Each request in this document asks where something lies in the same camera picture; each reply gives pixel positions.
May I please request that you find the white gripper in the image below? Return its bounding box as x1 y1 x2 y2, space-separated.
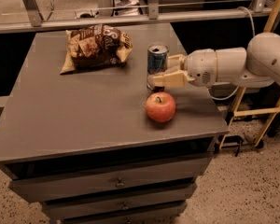
149 49 217 88

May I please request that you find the blue redbull can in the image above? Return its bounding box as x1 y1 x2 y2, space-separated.
147 42 169 91

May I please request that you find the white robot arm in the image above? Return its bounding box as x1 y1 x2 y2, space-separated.
147 33 280 88

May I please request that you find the red apple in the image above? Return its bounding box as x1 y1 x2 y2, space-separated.
145 91 176 123

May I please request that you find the metal railing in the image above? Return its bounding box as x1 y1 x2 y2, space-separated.
0 0 275 34

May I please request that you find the grey drawer cabinet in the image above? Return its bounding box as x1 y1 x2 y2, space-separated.
0 22 231 224

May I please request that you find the brown chips bag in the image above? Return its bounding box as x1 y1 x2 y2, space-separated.
60 24 133 75

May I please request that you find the middle drawer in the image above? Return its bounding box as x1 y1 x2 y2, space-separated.
43 183 197 219

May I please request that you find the drawer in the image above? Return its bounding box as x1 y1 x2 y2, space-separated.
63 201 187 224
9 152 212 203
43 183 197 219

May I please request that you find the bottom drawer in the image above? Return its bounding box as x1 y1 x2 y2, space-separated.
63 201 187 224

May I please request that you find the top drawer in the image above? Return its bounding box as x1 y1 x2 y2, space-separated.
9 152 212 203

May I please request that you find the white cable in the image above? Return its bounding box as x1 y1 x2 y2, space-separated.
208 6 257 102

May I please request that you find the yellow ladder frame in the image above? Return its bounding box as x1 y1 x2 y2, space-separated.
216 0 280 151

